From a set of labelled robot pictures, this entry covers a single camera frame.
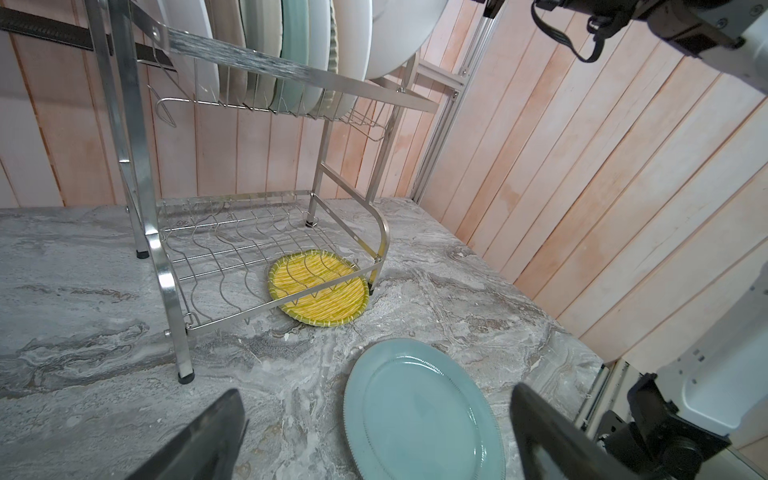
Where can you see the grey blue round plate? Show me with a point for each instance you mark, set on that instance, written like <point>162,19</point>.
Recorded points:
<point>412,412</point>

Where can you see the light green flower plate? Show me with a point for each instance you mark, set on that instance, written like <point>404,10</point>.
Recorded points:
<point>295,45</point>

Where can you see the stainless steel dish rack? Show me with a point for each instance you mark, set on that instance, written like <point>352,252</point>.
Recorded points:
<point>217,190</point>

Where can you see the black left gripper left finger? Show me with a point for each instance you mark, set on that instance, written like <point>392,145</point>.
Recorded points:
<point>207,448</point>

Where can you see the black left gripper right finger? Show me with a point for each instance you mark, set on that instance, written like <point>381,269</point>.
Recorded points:
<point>550,447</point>

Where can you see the cream plate with red flowers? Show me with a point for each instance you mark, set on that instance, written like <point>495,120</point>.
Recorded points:
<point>263,29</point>

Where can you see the orange woven bamboo plate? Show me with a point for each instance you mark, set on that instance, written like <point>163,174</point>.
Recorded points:
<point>323,108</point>

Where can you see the yellow green woven plate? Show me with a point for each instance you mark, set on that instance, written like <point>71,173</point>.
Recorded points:
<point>323,288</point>

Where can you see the white plate dark lettered rim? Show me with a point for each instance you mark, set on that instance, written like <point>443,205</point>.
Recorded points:
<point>319,49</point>

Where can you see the black wire wall basket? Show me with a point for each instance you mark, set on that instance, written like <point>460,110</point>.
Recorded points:
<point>43,28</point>

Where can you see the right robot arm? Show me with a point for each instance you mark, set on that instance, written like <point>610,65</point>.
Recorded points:
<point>684,413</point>

